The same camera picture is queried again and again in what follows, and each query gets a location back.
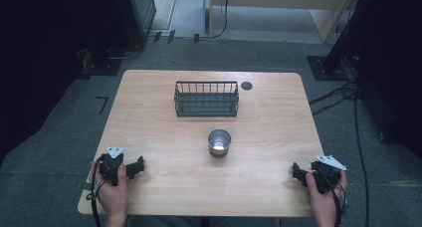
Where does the bundle of black floor cables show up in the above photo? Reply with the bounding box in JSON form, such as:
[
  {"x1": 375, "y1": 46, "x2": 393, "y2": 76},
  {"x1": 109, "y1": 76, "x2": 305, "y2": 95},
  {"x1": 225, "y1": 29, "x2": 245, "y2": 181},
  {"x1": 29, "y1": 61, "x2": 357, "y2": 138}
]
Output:
[{"x1": 308, "y1": 81, "x2": 362, "y2": 117}]

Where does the dark curtain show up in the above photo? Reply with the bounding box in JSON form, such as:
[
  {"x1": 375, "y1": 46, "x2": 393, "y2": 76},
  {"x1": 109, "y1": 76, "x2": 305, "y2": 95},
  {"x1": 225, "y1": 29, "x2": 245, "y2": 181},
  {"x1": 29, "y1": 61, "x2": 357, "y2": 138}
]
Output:
[
  {"x1": 0, "y1": 0, "x2": 120, "y2": 166},
  {"x1": 356, "y1": 0, "x2": 422, "y2": 158}
]

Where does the person's right hand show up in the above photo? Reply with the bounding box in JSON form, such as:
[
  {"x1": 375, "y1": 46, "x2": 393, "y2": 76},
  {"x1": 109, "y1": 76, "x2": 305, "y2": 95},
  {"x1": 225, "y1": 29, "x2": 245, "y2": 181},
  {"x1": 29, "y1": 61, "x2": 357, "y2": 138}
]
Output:
[{"x1": 305, "y1": 169, "x2": 349, "y2": 219}]

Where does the black stand with flat base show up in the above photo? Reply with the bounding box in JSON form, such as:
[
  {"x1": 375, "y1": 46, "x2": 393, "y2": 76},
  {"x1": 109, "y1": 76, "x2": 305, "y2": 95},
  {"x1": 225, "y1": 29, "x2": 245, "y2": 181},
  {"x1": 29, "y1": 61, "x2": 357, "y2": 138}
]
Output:
[{"x1": 78, "y1": 37, "x2": 123, "y2": 78}]

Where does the long black floor cable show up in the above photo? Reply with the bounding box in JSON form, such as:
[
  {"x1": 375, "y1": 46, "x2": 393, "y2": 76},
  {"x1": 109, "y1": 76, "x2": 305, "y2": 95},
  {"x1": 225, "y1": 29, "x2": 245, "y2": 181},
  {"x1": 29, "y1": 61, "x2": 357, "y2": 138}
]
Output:
[{"x1": 352, "y1": 93, "x2": 371, "y2": 227}]

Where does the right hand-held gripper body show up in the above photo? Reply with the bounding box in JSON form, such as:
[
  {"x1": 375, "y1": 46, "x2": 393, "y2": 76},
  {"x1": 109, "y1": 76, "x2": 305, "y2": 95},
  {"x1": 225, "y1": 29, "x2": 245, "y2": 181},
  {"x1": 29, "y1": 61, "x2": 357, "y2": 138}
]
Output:
[{"x1": 310, "y1": 154, "x2": 348, "y2": 195}]

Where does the right hand-held gripper cable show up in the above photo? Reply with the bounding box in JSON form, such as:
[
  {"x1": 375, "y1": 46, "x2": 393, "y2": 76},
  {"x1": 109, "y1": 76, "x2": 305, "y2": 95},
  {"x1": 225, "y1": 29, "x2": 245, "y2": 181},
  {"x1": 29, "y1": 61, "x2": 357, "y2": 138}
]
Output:
[{"x1": 317, "y1": 168, "x2": 347, "y2": 227}]

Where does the thin black hanging cable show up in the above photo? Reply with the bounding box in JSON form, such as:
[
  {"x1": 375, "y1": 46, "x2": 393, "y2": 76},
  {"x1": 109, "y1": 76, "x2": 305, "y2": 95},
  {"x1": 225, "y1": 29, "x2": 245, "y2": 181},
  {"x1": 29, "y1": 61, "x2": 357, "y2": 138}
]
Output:
[{"x1": 209, "y1": 0, "x2": 231, "y2": 40}]

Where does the black stand with square base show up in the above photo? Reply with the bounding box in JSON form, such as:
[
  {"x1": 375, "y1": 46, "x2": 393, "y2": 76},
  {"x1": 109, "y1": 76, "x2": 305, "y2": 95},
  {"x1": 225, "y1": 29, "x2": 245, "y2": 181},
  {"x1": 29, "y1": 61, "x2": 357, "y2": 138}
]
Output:
[{"x1": 306, "y1": 0, "x2": 374, "y2": 82}]

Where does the shiny metal cup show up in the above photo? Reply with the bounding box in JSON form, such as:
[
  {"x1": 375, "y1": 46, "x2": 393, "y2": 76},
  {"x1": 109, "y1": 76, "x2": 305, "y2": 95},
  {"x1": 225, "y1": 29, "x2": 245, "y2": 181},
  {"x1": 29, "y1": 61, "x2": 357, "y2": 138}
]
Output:
[{"x1": 207, "y1": 127, "x2": 233, "y2": 159}]

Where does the hand-held gripper cable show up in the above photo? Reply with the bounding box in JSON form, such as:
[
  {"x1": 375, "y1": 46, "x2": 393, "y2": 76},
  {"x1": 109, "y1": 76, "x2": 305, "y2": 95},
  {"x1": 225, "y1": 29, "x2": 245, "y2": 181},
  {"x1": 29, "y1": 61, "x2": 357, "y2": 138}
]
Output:
[
  {"x1": 317, "y1": 168, "x2": 347, "y2": 227},
  {"x1": 86, "y1": 155, "x2": 107, "y2": 227}
]

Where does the dark wire basket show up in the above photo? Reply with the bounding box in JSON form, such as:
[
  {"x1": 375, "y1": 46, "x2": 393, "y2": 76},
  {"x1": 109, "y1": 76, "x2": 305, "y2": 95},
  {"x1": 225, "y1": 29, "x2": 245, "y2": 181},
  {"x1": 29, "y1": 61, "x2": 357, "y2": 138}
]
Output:
[{"x1": 173, "y1": 80, "x2": 240, "y2": 118}]

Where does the left hand-held gripper cable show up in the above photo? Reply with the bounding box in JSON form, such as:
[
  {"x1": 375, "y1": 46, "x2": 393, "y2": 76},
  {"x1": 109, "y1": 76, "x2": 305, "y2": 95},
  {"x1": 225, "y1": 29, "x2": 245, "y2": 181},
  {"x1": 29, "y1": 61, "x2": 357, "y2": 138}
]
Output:
[{"x1": 86, "y1": 155, "x2": 107, "y2": 227}]

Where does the light wooden panel furniture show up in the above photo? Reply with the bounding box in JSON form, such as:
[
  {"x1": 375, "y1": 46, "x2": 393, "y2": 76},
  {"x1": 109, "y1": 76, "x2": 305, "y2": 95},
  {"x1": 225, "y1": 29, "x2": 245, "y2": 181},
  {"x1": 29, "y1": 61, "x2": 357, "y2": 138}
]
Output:
[{"x1": 208, "y1": 0, "x2": 361, "y2": 44}]

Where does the person's left hand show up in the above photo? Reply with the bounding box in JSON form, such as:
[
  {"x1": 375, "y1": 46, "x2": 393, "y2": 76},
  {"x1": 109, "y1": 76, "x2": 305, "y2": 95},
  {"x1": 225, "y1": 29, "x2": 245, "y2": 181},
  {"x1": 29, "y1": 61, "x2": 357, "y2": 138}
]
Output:
[{"x1": 90, "y1": 160, "x2": 130, "y2": 219}]

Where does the dark cabinet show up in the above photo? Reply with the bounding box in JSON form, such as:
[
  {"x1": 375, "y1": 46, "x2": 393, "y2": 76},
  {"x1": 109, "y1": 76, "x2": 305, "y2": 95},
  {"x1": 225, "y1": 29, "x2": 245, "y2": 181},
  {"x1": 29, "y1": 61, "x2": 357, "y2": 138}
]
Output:
[{"x1": 113, "y1": 0, "x2": 157, "y2": 51}]

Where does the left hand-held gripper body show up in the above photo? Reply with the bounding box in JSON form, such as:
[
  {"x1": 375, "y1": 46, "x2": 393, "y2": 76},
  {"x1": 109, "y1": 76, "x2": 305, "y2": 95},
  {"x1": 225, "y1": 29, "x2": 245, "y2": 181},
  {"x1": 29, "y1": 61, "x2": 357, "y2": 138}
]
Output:
[{"x1": 99, "y1": 146, "x2": 125, "y2": 187}]

